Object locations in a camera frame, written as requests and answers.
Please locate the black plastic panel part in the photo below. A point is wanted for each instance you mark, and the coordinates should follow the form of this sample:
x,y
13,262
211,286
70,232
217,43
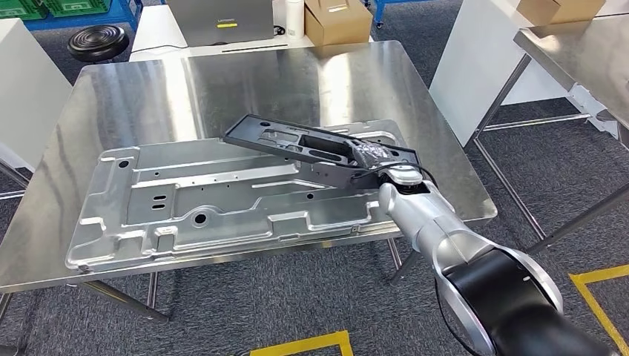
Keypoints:
x,y
275,135

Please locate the white table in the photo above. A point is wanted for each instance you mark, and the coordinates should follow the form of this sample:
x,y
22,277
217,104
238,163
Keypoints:
x,y
152,34

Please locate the cardboard box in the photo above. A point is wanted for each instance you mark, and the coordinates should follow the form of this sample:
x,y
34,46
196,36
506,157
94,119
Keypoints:
x,y
336,22
558,11

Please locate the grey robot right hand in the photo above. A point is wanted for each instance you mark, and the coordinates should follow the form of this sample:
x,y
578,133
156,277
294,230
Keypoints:
x,y
368,153

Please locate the blue metal shelf rack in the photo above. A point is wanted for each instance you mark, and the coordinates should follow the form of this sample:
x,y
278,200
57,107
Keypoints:
x,y
78,22

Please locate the green plastic crate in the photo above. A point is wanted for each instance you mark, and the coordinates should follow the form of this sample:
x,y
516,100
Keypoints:
x,y
22,10
76,6

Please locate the stainless steel workbench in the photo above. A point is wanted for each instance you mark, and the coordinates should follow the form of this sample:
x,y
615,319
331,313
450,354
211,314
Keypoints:
x,y
245,88
580,54

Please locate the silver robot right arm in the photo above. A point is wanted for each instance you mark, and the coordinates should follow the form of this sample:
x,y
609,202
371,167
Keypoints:
x,y
442,231

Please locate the stamped sheet metal plate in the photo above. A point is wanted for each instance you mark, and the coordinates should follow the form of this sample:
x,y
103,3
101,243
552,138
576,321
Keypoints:
x,y
196,206

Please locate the dark grey camera bracket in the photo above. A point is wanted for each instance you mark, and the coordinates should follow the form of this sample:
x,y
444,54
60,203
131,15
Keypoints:
x,y
339,177

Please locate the black round stool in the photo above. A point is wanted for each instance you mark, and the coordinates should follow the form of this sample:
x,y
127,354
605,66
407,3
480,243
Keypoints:
x,y
98,43

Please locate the white paper roll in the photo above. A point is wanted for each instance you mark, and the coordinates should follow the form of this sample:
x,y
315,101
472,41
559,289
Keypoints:
x,y
295,19

